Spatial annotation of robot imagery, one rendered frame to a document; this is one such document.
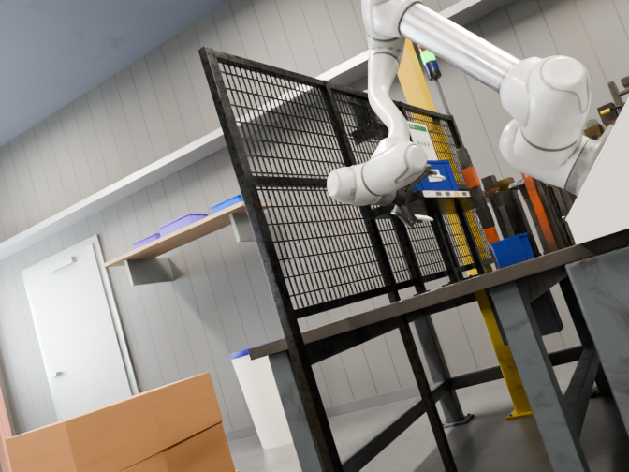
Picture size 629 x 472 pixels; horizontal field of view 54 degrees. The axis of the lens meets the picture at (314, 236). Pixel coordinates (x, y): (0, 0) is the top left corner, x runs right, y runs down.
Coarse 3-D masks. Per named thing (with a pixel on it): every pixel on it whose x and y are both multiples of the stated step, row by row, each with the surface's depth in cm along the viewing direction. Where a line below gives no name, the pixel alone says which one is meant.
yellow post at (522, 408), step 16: (416, 64) 326; (400, 80) 327; (416, 80) 322; (416, 96) 323; (432, 128) 318; (432, 144) 319; (480, 304) 310; (496, 336) 306; (496, 352) 306; (512, 368) 302; (512, 384) 303; (512, 400) 303; (512, 416) 300; (528, 416) 295
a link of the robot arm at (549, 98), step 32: (384, 0) 180; (416, 0) 180; (384, 32) 187; (416, 32) 178; (448, 32) 172; (480, 64) 167; (512, 64) 163; (544, 64) 152; (576, 64) 150; (512, 96) 160; (544, 96) 151; (576, 96) 149; (544, 128) 158; (576, 128) 157
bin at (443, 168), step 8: (432, 160) 234; (440, 160) 238; (448, 160) 242; (432, 168) 232; (440, 168) 236; (448, 168) 241; (448, 176) 238; (424, 184) 225; (432, 184) 229; (440, 184) 232; (448, 184) 237; (456, 184) 241
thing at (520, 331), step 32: (512, 288) 172; (544, 288) 208; (384, 320) 283; (416, 320) 336; (512, 320) 172; (544, 320) 278; (576, 320) 299; (288, 352) 206; (320, 352) 224; (512, 352) 172; (544, 352) 172; (576, 352) 300; (288, 384) 205; (448, 384) 329; (544, 384) 169; (576, 384) 222; (288, 416) 205; (416, 416) 280; (448, 416) 328; (544, 416) 169; (576, 416) 186; (384, 448) 244; (576, 448) 166
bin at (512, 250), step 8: (504, 240) 209; (512, 240) 208; (520, 240) 207; (528, 240) 213; (496, 248) 211; (504, 248) 210; (512, 248) 208; (520, 248) 207; (528, 248) 210; (496, 256) 211; (504, 256) 210; (512, 256) 208; (520, 256) 207; (528, 256) 207; (504, 264) 210; (512, 264) 208
